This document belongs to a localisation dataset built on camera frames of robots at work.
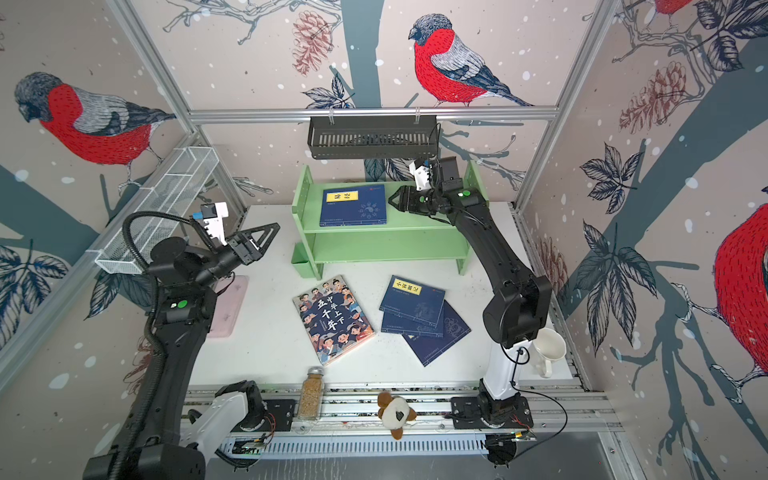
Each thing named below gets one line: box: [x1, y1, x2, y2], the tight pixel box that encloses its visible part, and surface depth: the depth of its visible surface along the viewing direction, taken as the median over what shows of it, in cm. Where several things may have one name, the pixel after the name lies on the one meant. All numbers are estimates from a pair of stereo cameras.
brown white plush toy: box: [377, 391, 417, 440], surface depth 73 cm
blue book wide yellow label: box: [379, 275, 445, 329], surface depth 95 cm
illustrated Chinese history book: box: [292, 275, 375, 366], surface depth 90 cm
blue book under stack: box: [381, 304, 444, 338], surface depth 89 cm
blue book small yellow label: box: [320, 184, 387, 227], surface depth 84 cm
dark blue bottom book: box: [401, 300, 472, 367], surface depth 87 cm
